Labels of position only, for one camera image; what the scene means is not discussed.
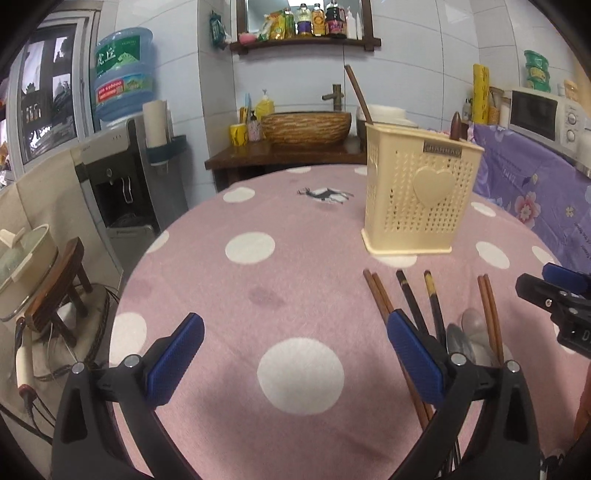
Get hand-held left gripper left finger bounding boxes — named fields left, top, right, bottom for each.
left=50, top=312, right=205, bottom=480

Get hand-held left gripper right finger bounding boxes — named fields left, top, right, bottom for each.
left=386, top=308, right=542, bottom=480

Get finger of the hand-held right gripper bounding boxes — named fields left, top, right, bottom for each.
left=516, top=273, right=591, bottom=320
left=542, top=263, right=591, bottom=296

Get black chopstick with gold band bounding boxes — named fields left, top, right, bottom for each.
left=423, top=270, right=448, bottom=349

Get cream perforated utensil holder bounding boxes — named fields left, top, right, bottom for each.
left=361, top=122, right=485, bottom=256

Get person's right forearm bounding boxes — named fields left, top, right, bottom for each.
left=574, top=369, right=591, bottom=445

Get purple floral cloth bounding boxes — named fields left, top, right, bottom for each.
left=466, top=122, right=591, bottom=274

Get pink polka dot tablecloth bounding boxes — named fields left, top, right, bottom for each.
left=108, top=164, right=591, bottom=480

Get dark wooden stool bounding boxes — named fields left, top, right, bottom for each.
left=24, top=237, right=94, bottom=348

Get white microwave oven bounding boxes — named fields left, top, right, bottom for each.
left=508, top=87, right=591, bottom=161

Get grey water dispenser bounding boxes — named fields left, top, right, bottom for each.
left=75, top=115, right=190, bottom=241

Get cream pot with lid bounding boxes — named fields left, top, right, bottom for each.
left=0, top=224, right=59, bottom=320

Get clear storage container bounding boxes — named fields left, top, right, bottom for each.
left=488, top=87, right=512, bottom=125

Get yellow wrap roll box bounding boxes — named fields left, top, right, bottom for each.
left=471, top=64, right=491, bottom=124

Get stack of green packs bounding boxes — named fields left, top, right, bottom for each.
left=523, top=50, right=553, bottom=91

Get dark wooden counter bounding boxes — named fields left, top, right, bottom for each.
left=204, top=137, right=369, bottom=195

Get woven wicker basin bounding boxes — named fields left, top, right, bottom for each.
left=261, top=112, right=353, bottom=147

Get yellow soap bottle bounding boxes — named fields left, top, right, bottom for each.
left=255, top=89, right=276, bottom=121

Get bamboo faucet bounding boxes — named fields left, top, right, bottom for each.
left=322, top=84, right=345, bottom=113

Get blue water jug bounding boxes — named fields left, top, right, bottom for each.
left=93, top=28, right=156, bottom=122

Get window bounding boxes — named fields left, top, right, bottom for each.
left=7, top=17, right=95, bottom=164

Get green hanging packet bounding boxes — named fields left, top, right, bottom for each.
left=209, top=11, right=232, bottom=49

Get dark sauce bottle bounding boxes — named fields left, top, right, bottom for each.
left=324, top=0, right=348, bottom=38

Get yellow green packet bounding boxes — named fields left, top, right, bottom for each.
left=262, top=11, right=285, bottom=41

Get bottle with purple label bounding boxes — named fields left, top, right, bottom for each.
left=295, top=4, right=313, bottom=38

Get white handle with cable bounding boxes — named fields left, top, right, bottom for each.
left=15, top=330, right=37, bottom=403

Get long brown wooden handle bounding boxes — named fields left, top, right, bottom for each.
left=344, top=65, right=374, bottom=125

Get dark wooden wall shelf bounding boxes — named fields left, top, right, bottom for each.
left=229, top=36, right=383, bottom=56

